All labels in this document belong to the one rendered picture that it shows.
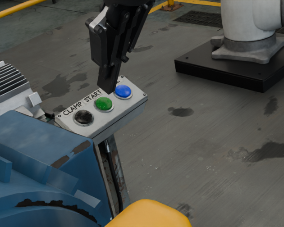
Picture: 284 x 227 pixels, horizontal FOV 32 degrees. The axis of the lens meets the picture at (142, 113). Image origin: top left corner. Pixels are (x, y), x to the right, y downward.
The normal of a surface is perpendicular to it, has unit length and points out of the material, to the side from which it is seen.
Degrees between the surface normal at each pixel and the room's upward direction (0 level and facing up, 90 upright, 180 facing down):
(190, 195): 0
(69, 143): 0
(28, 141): 0
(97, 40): 102
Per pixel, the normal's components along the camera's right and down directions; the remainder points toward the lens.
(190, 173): -0.18, -0.85
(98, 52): -0.69, 0.61
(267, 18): -0.21, 0.61
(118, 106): 0.20, -0.65
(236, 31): -0.59, 0.54
